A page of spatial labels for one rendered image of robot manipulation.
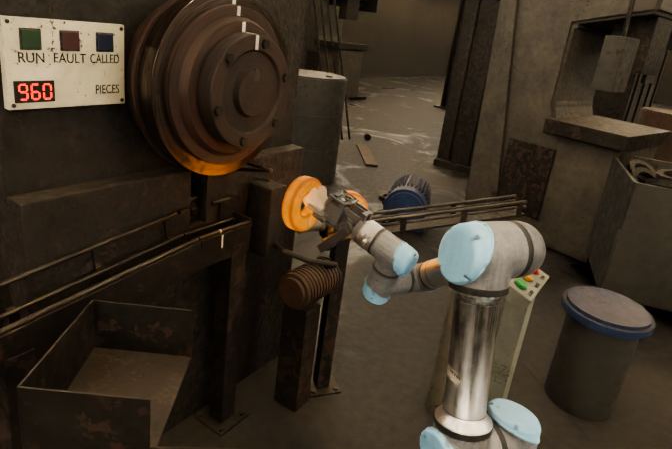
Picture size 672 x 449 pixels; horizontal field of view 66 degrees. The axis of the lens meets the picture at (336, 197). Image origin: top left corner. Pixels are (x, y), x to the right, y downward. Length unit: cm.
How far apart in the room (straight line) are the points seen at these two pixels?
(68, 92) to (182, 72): 24
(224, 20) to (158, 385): 81
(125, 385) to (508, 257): 77
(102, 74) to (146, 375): 67
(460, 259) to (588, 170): 268
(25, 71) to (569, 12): 315
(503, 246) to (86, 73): 95
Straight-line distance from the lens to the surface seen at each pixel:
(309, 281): 166
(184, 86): 124
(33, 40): 123
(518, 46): 384
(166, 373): 114
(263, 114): 137
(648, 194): 296
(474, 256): 97
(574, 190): 367
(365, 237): 129
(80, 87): 129
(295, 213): 137
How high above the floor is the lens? 131
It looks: 19 degrees down
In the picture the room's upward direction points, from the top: 7 degrees clockwise
